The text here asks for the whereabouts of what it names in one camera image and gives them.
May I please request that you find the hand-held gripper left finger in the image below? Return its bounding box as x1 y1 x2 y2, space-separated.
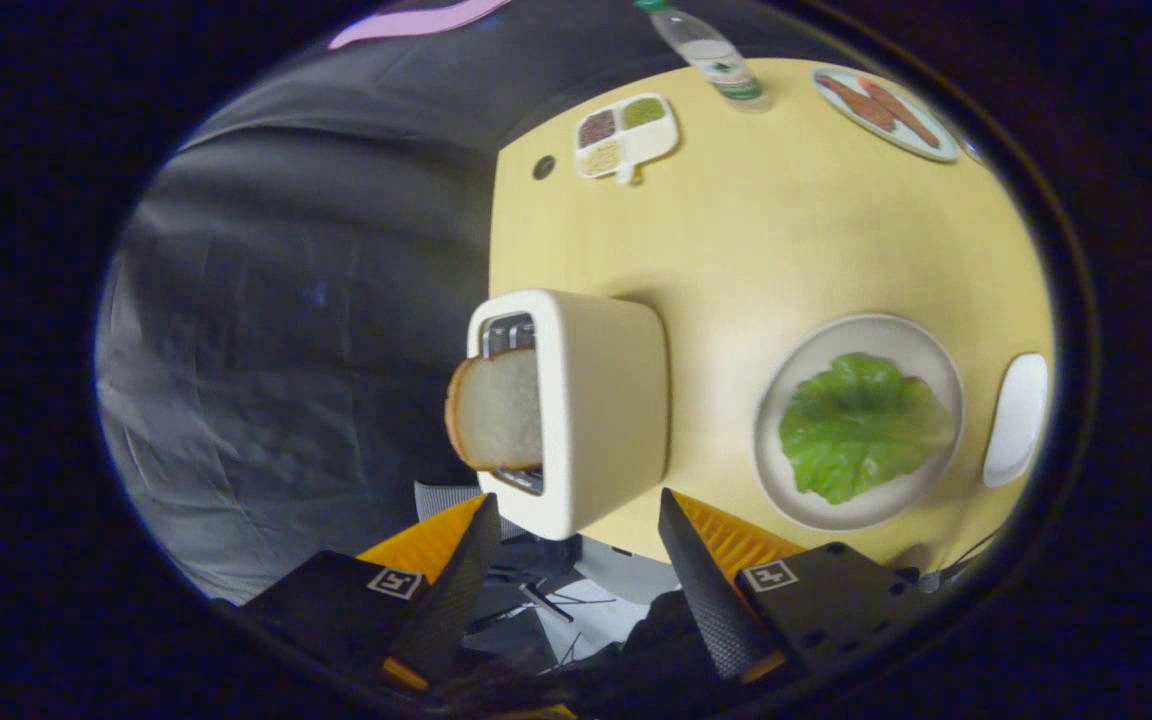
236 492 502 693

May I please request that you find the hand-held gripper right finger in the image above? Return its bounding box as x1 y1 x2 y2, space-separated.
658 488 937 685

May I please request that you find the white bread slice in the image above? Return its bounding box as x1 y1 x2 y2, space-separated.
444 348 545 473

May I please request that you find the green lettuce leaf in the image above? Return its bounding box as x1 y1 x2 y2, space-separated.
778 352 955 506

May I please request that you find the person's dark clothing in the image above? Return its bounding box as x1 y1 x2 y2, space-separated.
436 590 737 716

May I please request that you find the grey mesh chair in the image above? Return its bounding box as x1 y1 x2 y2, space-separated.
414 482 527 546

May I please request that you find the cream white toaster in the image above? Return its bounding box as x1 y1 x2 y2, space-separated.
466 289 671 541

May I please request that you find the round beige plate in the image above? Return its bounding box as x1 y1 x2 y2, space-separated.
754 313 967 532

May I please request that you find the white square plate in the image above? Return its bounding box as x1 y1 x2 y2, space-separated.
982 352 1050 490

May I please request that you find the white divided seasoning tray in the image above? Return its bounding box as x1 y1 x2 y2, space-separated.
574 93 681 185

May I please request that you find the pale green oval plate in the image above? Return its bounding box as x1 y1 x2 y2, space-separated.
812 66 961 163

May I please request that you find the brown meat piece orange edge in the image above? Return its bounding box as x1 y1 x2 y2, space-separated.
858 78 940 149

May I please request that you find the clear plastic water bottle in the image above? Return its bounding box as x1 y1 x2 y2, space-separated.
634 0 772 111

